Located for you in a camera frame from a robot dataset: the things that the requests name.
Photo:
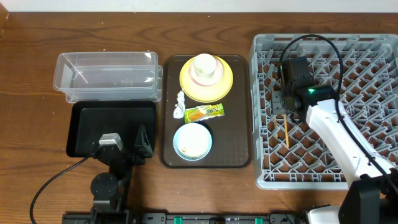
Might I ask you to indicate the grey dishwasher rack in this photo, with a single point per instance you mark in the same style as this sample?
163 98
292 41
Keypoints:
364 66

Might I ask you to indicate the black plastic bin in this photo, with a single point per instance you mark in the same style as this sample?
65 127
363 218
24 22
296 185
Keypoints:
92 119

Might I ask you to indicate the clear plastic bin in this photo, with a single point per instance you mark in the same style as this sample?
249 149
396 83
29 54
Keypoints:
108 76

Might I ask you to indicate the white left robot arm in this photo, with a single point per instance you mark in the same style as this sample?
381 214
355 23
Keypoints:
110 189

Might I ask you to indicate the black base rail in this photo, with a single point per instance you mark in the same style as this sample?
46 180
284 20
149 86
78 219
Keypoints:
162 218

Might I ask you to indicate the green yellow snack wrapper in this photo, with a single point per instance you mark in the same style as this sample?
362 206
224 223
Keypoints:
203 112

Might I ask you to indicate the brown plastic serving tray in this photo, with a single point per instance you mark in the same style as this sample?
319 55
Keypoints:
231 133

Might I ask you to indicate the white tissue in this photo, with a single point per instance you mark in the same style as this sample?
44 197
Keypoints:
179 111

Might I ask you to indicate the pink bowl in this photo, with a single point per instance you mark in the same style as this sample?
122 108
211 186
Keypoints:
213 79

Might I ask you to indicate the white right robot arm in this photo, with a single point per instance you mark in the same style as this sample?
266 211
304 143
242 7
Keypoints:
372 179

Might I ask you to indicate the light blue bowl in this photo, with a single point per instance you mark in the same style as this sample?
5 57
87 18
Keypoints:
192 142

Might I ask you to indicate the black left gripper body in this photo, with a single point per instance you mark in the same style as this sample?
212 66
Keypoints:
129 163

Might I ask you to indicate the yellow plate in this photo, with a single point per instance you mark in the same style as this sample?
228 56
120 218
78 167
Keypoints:
206 94

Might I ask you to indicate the cream paper cup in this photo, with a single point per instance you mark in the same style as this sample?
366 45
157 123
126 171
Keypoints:
204 65

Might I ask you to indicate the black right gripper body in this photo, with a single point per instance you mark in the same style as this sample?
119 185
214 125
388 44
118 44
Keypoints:
278 103

